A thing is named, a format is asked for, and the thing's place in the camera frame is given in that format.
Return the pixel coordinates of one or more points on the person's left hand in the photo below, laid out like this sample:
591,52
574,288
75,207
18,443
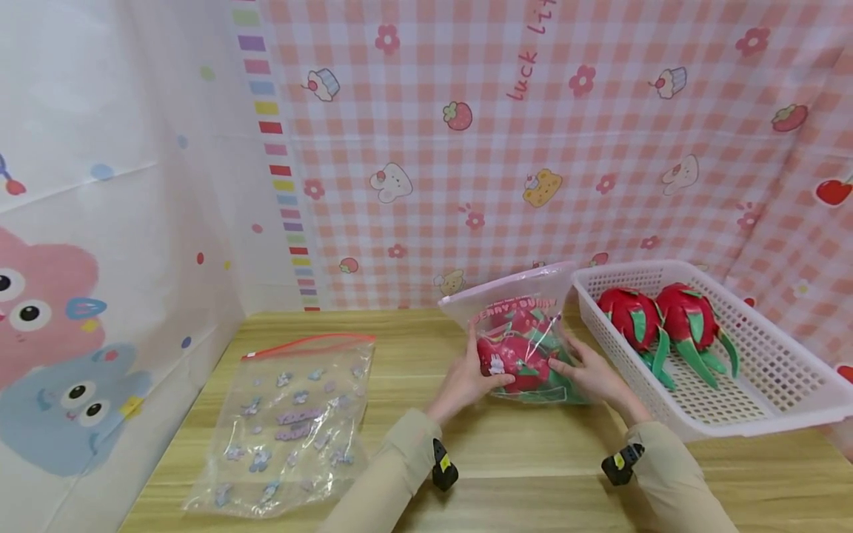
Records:
461,385

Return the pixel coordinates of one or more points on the person's right hand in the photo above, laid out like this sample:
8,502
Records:
600,381

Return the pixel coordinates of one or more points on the person's right index finger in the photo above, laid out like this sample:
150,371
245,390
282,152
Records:
578,346

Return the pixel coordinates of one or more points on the person's left thumb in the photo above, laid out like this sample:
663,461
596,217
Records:
496,380

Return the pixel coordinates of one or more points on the person's right thumb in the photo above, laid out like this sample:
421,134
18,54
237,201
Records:
563,366

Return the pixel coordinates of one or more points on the person's left index finger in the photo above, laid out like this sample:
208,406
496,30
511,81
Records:
472,344

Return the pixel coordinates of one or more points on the pink printed zip bag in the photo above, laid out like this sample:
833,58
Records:
516,333

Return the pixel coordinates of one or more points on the person's right forearm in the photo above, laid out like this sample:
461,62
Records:
676,481

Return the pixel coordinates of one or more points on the person's left forearm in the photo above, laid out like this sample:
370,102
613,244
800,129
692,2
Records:
386,477

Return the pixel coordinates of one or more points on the red dragon fruit toy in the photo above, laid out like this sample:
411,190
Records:
523,355
690,318
633,322

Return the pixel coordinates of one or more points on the black wrist band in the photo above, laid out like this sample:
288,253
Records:
443,465
622,463

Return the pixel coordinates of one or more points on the white plastic basket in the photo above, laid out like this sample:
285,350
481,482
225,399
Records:
733,370

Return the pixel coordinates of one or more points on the clear blue printed zip bag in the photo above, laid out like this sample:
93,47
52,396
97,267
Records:
290,422

